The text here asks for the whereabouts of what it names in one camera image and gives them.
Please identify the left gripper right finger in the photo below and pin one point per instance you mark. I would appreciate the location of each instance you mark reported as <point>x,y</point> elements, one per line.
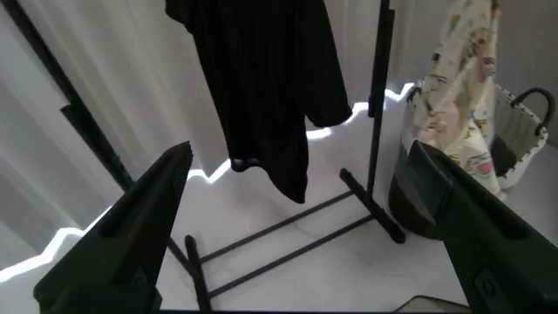
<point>497,261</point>

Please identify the cream printed garment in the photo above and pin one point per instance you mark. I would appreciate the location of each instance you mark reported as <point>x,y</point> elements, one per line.
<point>462,87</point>

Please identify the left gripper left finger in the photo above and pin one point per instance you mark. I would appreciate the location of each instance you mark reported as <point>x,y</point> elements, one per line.
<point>126,244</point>

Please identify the white laundry basket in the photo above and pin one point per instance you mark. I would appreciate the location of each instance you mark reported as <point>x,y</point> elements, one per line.
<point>519,131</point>

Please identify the black garment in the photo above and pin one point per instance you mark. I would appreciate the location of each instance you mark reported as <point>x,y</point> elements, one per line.
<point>261,87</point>

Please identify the black clothes rack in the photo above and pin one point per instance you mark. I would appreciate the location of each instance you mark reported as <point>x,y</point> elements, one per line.
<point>379,87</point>

